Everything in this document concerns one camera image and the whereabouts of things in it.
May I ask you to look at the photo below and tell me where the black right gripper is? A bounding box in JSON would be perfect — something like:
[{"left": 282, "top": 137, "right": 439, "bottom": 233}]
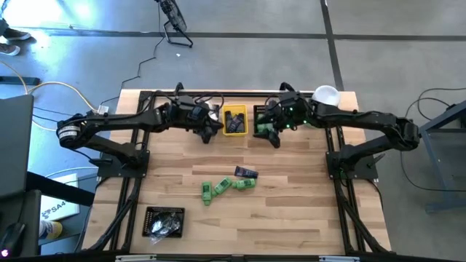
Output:
[{"left": 253, "top": 90, "right": 314, "bottom": 149}]

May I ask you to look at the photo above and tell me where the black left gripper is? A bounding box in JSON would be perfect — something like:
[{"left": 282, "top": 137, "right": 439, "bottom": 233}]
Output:
[{"left": 169, "top": 95, "right": 225, "bottom": 144}]

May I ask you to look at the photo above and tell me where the small black plastic basket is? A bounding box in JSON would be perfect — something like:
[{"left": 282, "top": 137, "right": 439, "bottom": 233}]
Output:
[
  {"left": 253, "top": 104, "right": 279, "bottom": 137},
  {"left": 196, "top": 103, "right": 221, "bottom": 136}
]

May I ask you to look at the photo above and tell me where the yellow plastic basket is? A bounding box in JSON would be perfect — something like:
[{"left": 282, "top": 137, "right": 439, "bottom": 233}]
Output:
[{"left": 222, "top": 104, "right": 249, "bottom": 138}]

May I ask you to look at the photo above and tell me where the wide black plastic basket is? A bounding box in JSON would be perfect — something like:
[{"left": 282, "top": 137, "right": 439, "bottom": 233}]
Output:
[{"left": 141, "top": 206, "right": 186, "bottom": 240}]

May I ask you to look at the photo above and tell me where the black floor fan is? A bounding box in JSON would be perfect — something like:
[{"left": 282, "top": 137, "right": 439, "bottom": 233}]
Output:
[{"left": 154, "top": 0, "right": 194, "bottom": 49}]

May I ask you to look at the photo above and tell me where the black desk bar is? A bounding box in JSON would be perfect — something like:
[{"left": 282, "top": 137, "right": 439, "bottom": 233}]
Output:
[{"left": 27, "top": 170, "right": 96, "bottom": 207}]

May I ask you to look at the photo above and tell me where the white cardboard box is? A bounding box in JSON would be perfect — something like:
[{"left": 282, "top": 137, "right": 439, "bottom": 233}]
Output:
[{"left": 39, "top": 172, "right": 80, "bottom": 222}]

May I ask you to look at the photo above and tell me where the white and yellow object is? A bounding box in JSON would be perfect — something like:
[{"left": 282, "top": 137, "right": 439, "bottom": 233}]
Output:
[{"left": 38, "top": 219, "right": 63, "bottom": 241}]

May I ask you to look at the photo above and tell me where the grey flat panel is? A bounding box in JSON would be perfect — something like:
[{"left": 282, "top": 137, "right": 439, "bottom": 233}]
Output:
[{"left": 0, "top": 93, "right": 36, "bottom": 200}]

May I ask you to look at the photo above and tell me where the black floor bar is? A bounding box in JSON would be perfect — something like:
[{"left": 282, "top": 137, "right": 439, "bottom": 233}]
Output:
[{"left": 0, "top": 75, "right": 41, "bottom": 87}]

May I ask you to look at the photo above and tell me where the person's shoe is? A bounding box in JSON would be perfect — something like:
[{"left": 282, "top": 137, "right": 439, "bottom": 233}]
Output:
[
  {"left": 0, "top": 42, "right": 21, "bottom": 57},
  {"left": 1, "top": 28, "right": 32, "bottom": 41}
]

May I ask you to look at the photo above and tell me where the black computer mouse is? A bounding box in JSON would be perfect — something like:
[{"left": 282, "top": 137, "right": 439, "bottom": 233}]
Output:
[{"left": 0, "top": 221, "right": 26, "bottom": 258}]

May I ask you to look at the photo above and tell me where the black aluminium table frame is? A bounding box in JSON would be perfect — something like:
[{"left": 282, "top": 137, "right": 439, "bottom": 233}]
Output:
[{"left": 82, "top": 90, "right": 392, "bottom": 255}]

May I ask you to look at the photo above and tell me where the black fan cable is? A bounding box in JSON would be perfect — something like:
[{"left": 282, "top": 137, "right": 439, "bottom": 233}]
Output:
[{"left": 98, "top": 3, "right": 164, "bottom": 108}]

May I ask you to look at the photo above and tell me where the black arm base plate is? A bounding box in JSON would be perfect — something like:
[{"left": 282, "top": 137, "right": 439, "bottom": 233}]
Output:
[
  {"left": 325, "top": 151, "right": 379, "bottom": 180},
  {"left": 96, "top": 149, "right": 151, "bottom": 179}
]

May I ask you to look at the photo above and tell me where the silver table bracket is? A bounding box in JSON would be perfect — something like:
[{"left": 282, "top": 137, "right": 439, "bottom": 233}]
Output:
[
  {"left": 318, "top": 255, "right": 361, "bottom": 262},
  {"left": 115, "top": 254, "right": 157, "bottom": 262}
]

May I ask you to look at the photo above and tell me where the yellow floor cable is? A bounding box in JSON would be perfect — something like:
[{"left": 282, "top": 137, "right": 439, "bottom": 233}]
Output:
[{"left": 0, "top": 60, "right": 100, "bottom": 130}]

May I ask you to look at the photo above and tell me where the blue-grey cart frame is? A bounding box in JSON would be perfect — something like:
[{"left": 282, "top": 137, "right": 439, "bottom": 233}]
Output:
[{"left": 418, "top": 100, "right": 466, "bottom": 214}]

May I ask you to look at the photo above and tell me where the black floor cable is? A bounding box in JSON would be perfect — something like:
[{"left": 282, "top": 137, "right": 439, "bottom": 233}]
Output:
[{"left": 400, "top": 87, "right": 466, "bottom": 194}]

